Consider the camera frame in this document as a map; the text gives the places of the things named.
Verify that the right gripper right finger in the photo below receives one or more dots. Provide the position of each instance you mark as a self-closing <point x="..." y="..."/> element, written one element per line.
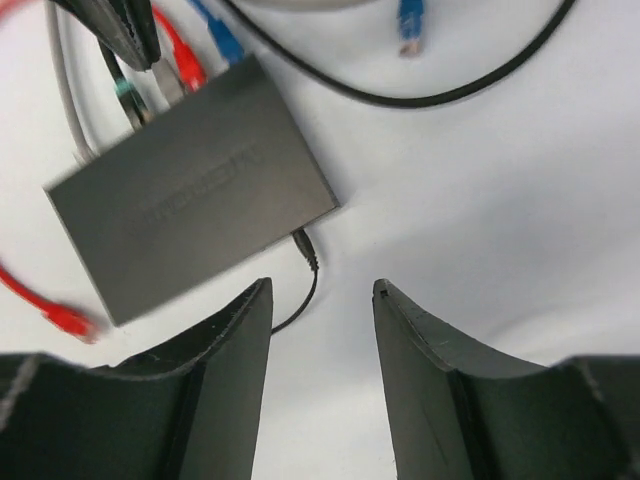
<point x="460" y="409"/>

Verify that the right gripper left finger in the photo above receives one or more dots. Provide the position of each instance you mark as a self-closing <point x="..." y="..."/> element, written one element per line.
<point x="188" y="408"/>

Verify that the black network switch box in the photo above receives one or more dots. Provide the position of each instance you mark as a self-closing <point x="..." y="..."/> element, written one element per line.
<point x="216" y="179"/>

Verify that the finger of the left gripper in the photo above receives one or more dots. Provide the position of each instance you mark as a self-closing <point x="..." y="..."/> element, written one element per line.
<point x="127" y="27"/>

